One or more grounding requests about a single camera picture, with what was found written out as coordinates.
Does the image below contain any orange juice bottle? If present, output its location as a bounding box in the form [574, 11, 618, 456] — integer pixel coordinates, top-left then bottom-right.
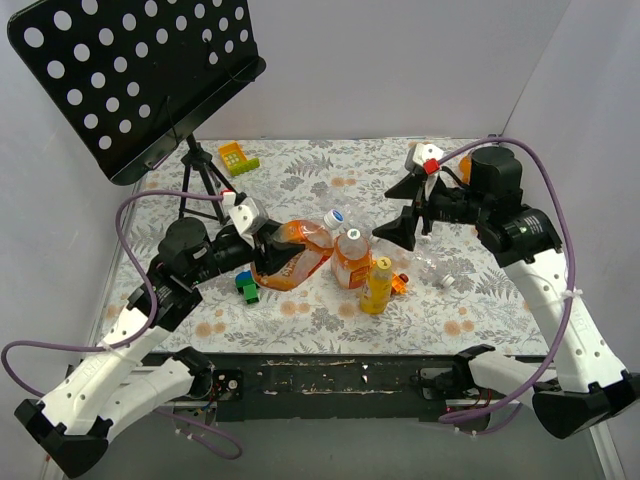
[458, 153, 472, 185]

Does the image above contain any white blue bottle cap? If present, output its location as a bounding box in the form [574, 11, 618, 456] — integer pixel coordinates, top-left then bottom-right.
[323, 209, 344, 230]

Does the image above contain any green blue toy block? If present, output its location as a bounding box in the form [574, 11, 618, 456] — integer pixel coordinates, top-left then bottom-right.
[235, 270, 259, 304]

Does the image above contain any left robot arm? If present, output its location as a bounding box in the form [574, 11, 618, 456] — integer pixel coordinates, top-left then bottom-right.
[14, 217, 304, 479]

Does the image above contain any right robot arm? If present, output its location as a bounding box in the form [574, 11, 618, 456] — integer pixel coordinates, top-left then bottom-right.
[374, 139, 639, 439]

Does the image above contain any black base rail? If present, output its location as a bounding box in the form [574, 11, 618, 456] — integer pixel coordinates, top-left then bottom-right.
[154, 349, 526, 424]

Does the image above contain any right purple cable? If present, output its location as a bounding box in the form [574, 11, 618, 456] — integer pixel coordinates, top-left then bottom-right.
[439, 138, 581, 436]

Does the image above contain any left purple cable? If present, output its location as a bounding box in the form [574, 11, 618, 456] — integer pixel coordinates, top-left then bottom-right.
[1, 189, 244, 459]

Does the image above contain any yellow juice bottle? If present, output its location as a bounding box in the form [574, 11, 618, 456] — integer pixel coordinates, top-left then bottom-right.
[360, 257, 393, 315]

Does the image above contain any floral patterned table mat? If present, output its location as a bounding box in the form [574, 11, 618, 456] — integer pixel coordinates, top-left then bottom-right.
[94, 137, 544, 357]

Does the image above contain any clear bottle white cap lower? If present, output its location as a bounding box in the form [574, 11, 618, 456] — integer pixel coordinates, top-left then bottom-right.
[379, 234, 455, 289]

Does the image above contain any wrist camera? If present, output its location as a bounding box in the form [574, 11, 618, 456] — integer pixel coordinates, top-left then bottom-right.
[222, 190, 268, 248]
[405, 143, 444, 197]

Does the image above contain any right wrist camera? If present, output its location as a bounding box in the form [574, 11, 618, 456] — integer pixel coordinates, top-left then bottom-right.
[405, 143, 444, 197]

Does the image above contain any purple cable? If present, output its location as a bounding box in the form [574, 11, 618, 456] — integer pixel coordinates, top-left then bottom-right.
[439, 138, 581, 436]
[1, 189, 244, 459]

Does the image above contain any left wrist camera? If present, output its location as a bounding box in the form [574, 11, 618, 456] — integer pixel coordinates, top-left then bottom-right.
[222, 190, 268, 248]

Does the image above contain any black perforated music stand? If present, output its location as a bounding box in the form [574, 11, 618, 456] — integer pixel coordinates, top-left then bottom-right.
[6, 0, 267, 226]

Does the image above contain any crushed orange label bottle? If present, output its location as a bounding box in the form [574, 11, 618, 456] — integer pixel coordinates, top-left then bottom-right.
[251, 209, 344, 291]

